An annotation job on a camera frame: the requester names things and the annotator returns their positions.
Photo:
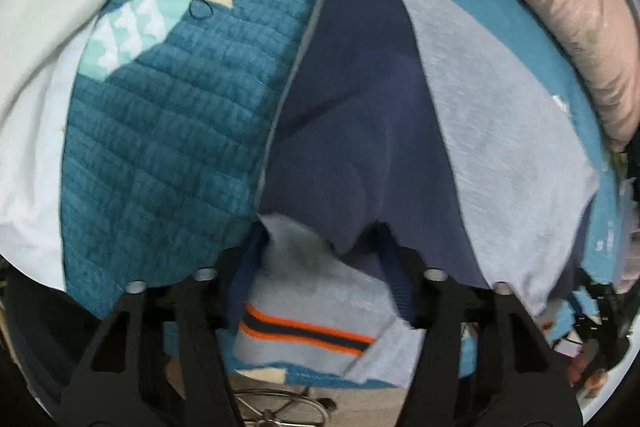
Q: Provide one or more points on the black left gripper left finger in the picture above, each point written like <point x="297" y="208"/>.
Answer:
<point x="156" y="361"/>

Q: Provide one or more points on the teal quilted bed cover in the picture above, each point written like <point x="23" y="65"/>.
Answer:
<point x="170" y="117"/>

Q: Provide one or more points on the white blanket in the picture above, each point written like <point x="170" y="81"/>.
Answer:
<point x="41" y="44"/>

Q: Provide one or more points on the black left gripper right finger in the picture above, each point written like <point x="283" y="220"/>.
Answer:
<point x="483" y="360"/>

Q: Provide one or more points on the chair base with wheels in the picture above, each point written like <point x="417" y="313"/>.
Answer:
<point x="282" y="408"/>

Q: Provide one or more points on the grey and navy sweater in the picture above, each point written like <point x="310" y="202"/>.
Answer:
<point x="405" y="123"/>

